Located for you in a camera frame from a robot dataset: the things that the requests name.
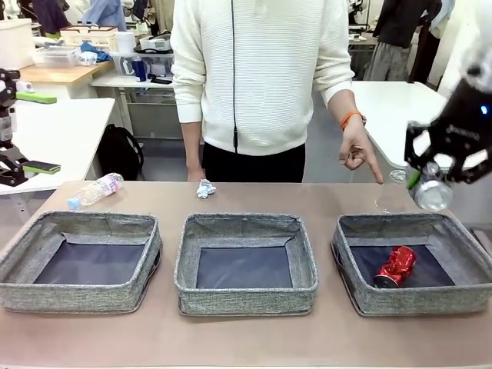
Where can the person's left hand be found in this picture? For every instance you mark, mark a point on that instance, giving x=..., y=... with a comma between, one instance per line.
x=355, y=150

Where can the orange wrist watch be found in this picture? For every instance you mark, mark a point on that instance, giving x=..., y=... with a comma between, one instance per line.
x=350, y=118

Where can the background work table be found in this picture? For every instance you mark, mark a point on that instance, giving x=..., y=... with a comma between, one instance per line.
x=363, y=40

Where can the crushed silver black can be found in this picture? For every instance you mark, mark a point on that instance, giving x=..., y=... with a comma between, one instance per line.
x=432, y=194

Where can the dark hanging garment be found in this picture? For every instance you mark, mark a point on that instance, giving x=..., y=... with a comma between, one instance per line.
x=424, y=54

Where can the white background table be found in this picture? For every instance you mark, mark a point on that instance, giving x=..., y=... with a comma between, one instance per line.
x=115, y=81

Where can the wooden top table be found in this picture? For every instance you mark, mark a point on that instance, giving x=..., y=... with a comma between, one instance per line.
x=69, y=75

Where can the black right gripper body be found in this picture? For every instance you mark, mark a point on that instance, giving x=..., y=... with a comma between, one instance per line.
x=465, y=127

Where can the clear plastic cup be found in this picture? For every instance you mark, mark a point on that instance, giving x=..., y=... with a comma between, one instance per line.
x=392, y=205

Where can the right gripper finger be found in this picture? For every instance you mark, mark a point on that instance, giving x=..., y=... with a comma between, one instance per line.
x=473, y=169
x=413, y=153

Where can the person's right forearm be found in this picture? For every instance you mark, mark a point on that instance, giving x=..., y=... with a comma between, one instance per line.
x=192, y=146

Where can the clear plastic basket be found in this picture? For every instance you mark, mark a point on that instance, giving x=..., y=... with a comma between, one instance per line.
x=54, y=57

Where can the person's black trousers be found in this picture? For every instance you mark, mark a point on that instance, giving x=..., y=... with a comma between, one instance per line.
x=253, y=167

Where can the dark blue bottle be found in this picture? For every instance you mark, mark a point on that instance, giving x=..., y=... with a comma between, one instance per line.
x=139, y=71

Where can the person's white knit sweater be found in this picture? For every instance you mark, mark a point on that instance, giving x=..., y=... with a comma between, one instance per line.
x=276, y=69

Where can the wooden rimmed white crate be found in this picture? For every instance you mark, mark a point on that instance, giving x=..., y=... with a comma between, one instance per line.
x=96, y=38

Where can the crushed red can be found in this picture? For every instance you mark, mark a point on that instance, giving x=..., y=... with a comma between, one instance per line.
x=397, y=265

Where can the grey fabric basket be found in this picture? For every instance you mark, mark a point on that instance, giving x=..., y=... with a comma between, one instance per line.
x=246, y=300
x=423, y=300
x=77, y=298

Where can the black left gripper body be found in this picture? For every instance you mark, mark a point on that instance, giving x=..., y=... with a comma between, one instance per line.
x=7, y=127

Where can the blue cloth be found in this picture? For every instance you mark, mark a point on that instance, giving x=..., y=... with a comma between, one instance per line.
x=98, y=53

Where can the white cylinder container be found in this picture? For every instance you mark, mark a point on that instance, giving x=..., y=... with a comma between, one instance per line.
x=124, y=42

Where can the black backpack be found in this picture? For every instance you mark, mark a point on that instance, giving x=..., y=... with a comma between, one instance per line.
x=119, y=153

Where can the person's left forearm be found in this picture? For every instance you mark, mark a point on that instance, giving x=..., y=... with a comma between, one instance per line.
x=342, y=102

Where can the background person black jacket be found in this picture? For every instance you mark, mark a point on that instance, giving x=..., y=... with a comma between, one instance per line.
x=396, y=23

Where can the white paper ball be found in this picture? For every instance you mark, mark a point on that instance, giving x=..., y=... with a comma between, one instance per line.
x=205, y=189

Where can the clear plastic bottle pink label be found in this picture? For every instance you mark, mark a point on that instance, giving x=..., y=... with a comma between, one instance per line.
x=94, y=190

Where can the white storage box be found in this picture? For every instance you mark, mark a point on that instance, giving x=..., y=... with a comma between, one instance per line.
x=17, y=42

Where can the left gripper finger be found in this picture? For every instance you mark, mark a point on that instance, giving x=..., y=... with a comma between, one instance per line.
x=38, y=168
x=38, y=98

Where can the large white table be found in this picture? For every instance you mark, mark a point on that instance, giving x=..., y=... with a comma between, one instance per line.
x=392, y=104

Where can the person's right hand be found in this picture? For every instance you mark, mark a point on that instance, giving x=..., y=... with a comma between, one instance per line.
x=195, y=176

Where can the white side table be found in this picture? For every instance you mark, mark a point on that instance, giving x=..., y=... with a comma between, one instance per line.
x=69, y=127

